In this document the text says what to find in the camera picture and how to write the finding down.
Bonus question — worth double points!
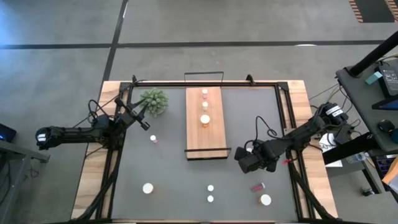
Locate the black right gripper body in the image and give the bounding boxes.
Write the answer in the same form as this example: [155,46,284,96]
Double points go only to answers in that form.
[234,139,279,174]

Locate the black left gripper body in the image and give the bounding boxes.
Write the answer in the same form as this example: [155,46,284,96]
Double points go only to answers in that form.
[113,96,151,131]

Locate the green succulent in white pot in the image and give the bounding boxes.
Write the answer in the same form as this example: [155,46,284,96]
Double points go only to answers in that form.
[139,88,170,118]

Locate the wooden tray board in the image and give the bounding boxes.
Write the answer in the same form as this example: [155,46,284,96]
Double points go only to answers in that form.
[183,71,233,161]

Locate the white paper sheet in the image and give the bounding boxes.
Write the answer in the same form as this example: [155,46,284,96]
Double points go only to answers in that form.
[318,133,344,169]

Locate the black power box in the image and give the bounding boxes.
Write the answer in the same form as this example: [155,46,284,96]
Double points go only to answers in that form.
[333,123,355,144]

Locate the black desk leg bar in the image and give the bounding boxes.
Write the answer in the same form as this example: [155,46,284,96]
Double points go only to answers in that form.
[322,132,385,166]

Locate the clear plastic water bottle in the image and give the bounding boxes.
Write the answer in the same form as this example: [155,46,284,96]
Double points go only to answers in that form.
[345,151,371,165]

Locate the grey side desk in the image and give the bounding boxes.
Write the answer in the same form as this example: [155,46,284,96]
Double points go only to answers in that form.
[335,57,398,153]

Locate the grey side table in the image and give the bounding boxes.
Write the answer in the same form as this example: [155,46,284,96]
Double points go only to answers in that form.
[0,139,50,224]

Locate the black device blue screen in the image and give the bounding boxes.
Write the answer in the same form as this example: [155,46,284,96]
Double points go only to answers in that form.
[0,123,18,144]

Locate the black computer mouse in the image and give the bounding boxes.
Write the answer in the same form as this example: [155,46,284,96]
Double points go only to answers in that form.
[377,119,396,134]

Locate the orange cardboard box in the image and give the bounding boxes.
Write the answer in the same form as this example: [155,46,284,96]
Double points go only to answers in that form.
[381,155,398,195]

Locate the black tablet blue screen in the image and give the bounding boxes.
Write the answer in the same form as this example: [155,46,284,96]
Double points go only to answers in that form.
[371,98,398,111]

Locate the teal box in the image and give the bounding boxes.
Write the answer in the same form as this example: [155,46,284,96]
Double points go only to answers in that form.
[364,71,384,86]

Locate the black power adapter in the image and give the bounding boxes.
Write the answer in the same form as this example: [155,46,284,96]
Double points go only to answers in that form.
[377,63,398,98]

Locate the black pole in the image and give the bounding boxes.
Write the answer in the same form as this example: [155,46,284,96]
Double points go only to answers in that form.
[348,30,398,78]

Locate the dark rug striped border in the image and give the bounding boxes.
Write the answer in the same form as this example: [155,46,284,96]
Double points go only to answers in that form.
[348,0,398,24]

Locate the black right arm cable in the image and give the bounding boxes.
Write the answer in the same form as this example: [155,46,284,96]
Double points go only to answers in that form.
[255,116,278,141]

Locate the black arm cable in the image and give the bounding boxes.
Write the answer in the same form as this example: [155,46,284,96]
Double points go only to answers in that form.
[255,116,278,141]
[73,79,147,128]

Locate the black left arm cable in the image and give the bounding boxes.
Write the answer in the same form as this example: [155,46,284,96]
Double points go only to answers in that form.
[73,79,147,128]

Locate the black aluminium rig frame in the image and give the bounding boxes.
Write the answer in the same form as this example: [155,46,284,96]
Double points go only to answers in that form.
[73,73,335,224]

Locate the grey floor cable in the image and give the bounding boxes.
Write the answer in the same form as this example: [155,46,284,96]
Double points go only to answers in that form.
[308,83,340,101]

